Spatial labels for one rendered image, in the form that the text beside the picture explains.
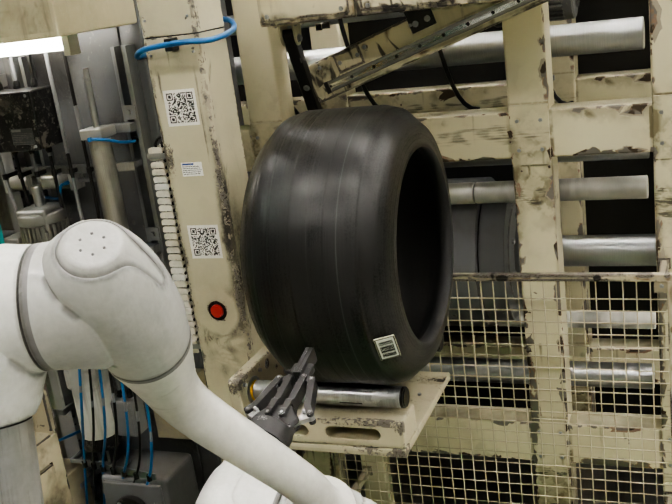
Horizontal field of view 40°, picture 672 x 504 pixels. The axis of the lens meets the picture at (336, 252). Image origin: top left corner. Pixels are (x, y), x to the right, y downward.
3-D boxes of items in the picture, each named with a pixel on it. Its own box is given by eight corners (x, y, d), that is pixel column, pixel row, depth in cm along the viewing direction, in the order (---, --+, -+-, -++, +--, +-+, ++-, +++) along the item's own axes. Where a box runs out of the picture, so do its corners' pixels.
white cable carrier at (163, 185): (185, 352, 212) (147, 148, 199) (196, 344, 217) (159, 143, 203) (202, 353, 211) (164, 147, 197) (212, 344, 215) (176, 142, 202)
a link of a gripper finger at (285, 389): (276, 431, 154) (268, 430, 155) (297, 386, 163) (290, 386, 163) (270, 413, 152) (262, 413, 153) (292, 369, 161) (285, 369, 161)
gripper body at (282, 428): (281, 431, 145) (301, 392, 152) (233, 428, 148) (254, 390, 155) (292, 466, 149) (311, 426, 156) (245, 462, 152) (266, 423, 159)
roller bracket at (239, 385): (233, 422, 198) (226, 380, 195) (304, 347, 233) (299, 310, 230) (247, 423, 197) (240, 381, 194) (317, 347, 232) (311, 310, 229)
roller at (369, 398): (258, 389, 204) (251, 404, 201) (252, 374, 201) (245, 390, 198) (411, 396, 191) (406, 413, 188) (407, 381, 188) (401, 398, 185)
